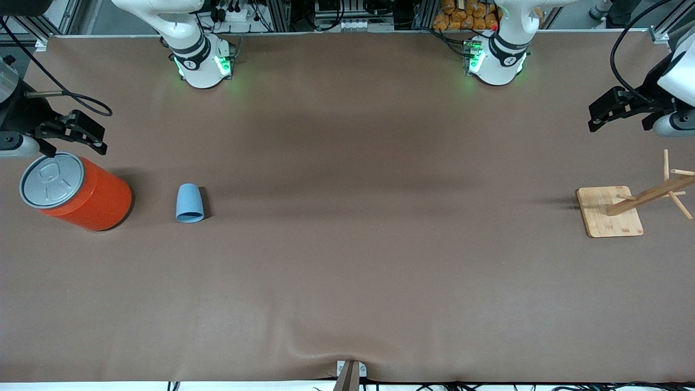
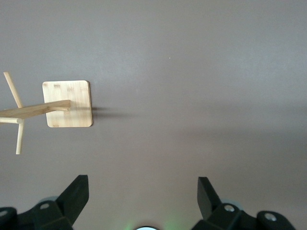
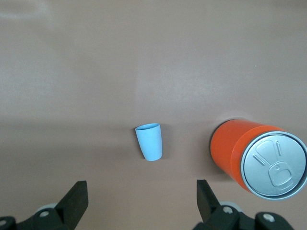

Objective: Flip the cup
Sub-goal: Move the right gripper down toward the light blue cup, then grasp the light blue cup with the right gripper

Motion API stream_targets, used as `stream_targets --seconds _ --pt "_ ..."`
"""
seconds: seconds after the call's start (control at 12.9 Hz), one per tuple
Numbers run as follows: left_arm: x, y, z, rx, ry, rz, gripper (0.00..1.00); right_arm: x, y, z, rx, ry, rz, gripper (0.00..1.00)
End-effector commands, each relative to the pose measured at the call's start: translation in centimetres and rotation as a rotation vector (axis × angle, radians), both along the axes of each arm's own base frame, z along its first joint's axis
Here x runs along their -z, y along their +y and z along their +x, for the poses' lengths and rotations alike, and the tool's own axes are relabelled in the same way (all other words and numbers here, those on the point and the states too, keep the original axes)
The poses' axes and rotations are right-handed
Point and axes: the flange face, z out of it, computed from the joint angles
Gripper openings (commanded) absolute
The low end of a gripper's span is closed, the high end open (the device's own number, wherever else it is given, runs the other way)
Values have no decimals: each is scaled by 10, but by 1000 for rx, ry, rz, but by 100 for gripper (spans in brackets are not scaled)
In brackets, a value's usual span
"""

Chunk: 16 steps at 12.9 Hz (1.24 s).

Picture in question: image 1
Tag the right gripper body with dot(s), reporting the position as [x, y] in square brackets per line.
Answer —
[20, 115]

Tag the white power strip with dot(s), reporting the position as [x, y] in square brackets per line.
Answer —
[233, 13]

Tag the white terminal block strip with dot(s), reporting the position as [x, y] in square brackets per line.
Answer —
[364, 24]

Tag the light blue plastic cup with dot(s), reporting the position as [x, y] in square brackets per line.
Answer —
[189, 203]

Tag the orange can with grey lid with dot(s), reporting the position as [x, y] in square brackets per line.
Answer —
[98, 198]

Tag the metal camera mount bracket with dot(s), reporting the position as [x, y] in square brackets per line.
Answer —
[350, 374]

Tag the brown table cover cloth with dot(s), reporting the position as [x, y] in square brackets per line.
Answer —
[347, 271]

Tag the orange snack bags pile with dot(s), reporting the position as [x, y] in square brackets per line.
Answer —
[461, 16]

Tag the wooden mug tree stand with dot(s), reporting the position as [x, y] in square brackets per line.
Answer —
[608, 214]

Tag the aluminium frame profile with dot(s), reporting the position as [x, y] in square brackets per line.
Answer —
[670, 24]
[27, 27]

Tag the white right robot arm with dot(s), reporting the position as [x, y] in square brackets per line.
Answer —
[190, 32]

